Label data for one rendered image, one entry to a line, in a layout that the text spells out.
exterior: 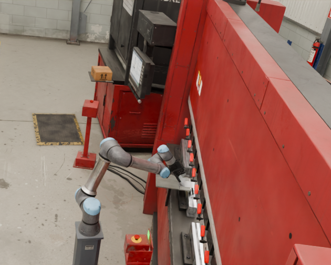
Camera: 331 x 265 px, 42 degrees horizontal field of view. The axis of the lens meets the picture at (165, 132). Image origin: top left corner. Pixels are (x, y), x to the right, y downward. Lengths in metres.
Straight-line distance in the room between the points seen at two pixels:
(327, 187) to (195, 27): 2.73
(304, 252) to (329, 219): 0.32
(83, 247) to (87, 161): 2.15
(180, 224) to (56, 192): 1.97
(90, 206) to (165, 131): 1.39
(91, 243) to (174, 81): 1.61
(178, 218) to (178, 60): 1.41
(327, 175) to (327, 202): 0.07
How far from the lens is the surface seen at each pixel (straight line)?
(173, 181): 3.31
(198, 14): 3.70
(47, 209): 4.50
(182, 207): 3.23
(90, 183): 3.00
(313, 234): 1.26
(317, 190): 1.22
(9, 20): 9.71
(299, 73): 1.92
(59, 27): 9.74
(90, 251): 3.13
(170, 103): 3.93
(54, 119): 6.16
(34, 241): 4.15
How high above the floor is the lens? 2.79
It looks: 26 degrees down
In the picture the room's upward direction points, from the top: 11 degrees clockwise
